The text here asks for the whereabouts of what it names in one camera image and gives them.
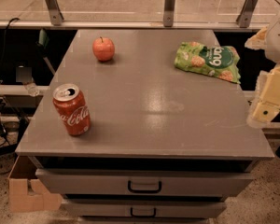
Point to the right metal railing bracket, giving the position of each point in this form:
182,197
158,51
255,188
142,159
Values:
245,17

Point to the black lower drawer handle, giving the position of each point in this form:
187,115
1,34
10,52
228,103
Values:
145,213

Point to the black drawer handle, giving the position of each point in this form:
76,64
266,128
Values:
142,188
145,213

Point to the middle metal railing bracket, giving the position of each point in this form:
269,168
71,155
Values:
168,13

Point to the left metal railing bracket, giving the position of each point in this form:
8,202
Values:
55,14

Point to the cardboard box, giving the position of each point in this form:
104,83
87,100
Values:
26,192

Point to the grey power adapter box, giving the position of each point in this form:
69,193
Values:
24,74

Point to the grey drawer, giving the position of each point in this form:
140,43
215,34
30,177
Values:
114,182
121,208

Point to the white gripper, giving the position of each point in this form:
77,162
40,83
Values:
279,44

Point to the red coke can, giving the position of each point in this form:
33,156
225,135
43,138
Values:
70,104

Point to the lower grey drawer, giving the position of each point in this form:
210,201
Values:
121,208

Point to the grey drawer cabinet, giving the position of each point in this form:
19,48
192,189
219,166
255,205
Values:
146,115

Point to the red apple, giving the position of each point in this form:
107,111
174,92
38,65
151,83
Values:
103,49

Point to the black upper drawer handle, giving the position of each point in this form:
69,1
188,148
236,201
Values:
142,188

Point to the metal railing bracket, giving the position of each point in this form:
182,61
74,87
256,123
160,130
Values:
245,17
168,13
55,14

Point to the green rice chip bag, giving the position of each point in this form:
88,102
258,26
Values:
218,61

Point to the upper grey drawer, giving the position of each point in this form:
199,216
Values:
114,182

